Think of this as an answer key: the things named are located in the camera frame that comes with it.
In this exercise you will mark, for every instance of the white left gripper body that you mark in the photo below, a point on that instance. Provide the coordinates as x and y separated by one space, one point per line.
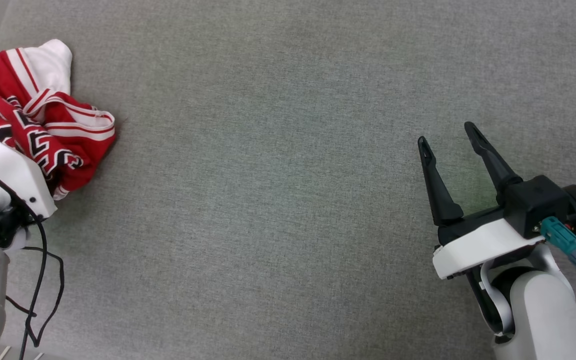
15 172

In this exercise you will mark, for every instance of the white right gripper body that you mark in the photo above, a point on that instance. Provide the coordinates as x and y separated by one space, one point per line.
483 245

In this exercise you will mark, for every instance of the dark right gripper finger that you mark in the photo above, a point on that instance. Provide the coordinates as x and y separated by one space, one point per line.
440 197
493 160

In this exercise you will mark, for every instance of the red and white sports jersey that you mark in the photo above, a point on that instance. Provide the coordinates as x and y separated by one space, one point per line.
70 127

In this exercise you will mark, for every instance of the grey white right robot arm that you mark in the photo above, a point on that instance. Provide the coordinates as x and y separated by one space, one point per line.
548 310

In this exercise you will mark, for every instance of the grey fabric sofa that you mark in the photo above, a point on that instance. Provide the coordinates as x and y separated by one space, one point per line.
288 200

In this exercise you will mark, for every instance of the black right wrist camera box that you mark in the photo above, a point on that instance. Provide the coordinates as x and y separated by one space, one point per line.
538 200

